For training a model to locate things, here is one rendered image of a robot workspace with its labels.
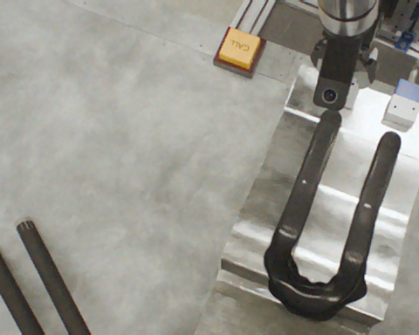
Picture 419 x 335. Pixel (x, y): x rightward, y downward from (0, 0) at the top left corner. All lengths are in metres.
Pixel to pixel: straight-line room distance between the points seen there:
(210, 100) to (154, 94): 0.11
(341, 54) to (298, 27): 1.06
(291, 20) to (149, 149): 0.93
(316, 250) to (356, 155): 0.19
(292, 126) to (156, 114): 0.27
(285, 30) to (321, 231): 1.05
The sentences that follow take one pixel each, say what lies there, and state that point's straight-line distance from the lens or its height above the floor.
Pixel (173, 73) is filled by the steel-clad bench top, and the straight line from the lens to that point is 1.09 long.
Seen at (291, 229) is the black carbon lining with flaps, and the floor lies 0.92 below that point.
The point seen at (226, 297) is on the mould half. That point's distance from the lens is 0.91.
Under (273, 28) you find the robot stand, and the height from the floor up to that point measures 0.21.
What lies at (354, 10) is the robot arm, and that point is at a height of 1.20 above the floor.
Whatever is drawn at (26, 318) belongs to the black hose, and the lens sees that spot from 0.98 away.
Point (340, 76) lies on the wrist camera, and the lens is 0.78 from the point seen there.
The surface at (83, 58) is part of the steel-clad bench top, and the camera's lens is 1.14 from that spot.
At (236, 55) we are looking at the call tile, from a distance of 1.06.
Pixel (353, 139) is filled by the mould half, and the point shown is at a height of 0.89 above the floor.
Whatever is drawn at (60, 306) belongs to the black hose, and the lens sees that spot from 0.95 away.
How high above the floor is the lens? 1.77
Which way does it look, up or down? 75 degrees down
